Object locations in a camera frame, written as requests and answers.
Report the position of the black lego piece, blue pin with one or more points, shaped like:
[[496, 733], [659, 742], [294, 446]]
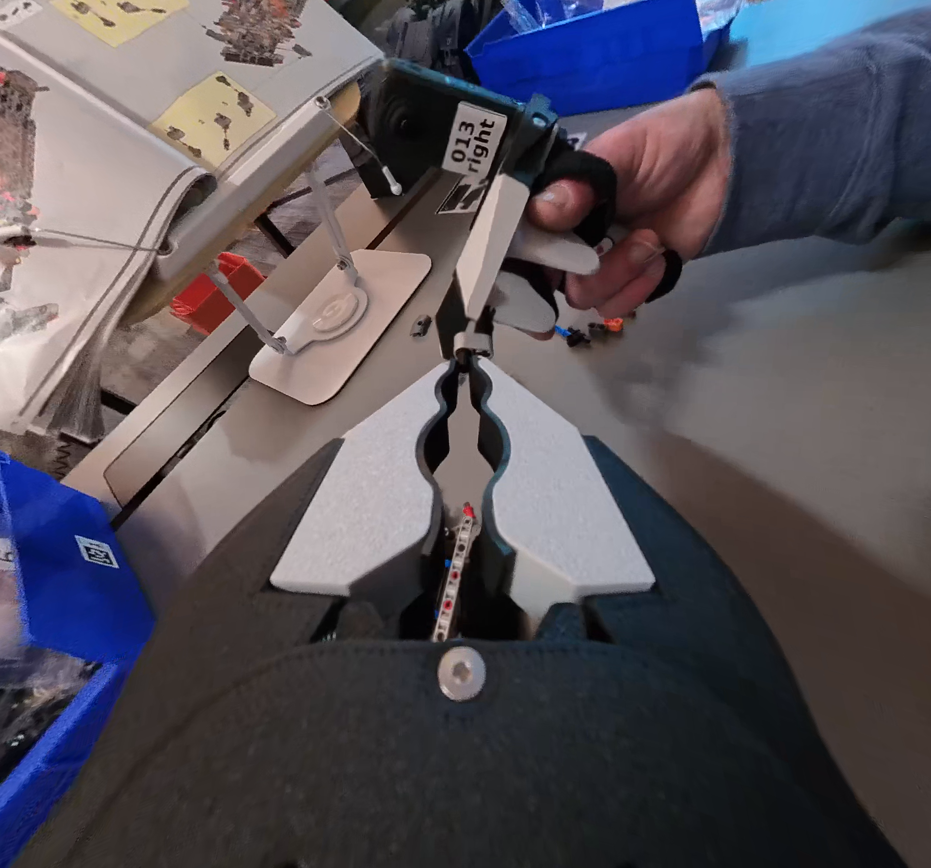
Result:
[[578, 337]]

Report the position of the blue bin with square label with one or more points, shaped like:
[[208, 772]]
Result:
[[73, 606]]

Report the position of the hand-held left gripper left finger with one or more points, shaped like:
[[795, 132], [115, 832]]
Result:
[[356, 519]]

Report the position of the light grey lego connector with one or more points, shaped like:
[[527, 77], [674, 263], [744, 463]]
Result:
[[476, 343]]

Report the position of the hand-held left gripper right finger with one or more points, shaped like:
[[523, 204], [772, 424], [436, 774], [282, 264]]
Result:
[[574, 519]]

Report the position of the red plastic bin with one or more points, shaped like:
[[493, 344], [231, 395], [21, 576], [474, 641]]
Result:
[[211, 301]]

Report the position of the person's right hand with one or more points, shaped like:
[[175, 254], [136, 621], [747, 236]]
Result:
[[669, 170]]

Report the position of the open instruction book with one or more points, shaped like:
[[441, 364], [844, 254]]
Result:
[[109, 119]]

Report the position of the plain blue plastic bin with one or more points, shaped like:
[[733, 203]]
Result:
[[582, 61]]

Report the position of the person's right forearm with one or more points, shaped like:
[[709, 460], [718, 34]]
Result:
[[814, 141]]

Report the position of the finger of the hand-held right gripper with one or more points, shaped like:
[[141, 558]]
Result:
[[494, 228]]

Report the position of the white book stand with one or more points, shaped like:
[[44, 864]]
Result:
[[349, 344]]

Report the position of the partly built lego model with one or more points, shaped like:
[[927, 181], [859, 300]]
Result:
[[454, 577]]

